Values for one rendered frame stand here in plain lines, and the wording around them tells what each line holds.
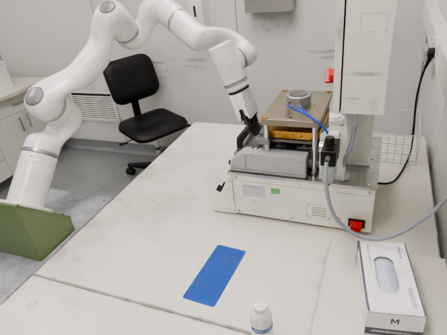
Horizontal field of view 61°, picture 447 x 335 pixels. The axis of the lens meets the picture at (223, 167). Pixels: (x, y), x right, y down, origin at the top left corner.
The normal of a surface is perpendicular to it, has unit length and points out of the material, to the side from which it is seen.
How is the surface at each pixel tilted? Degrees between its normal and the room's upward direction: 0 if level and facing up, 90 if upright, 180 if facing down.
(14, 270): 0
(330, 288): 0
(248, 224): 0
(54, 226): 90
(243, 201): 90
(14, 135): 90
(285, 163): 90
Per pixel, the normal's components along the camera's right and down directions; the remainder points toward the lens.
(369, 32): -0.37, 0.49
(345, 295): -0.11, -0.87
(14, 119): 0.93, 0.10
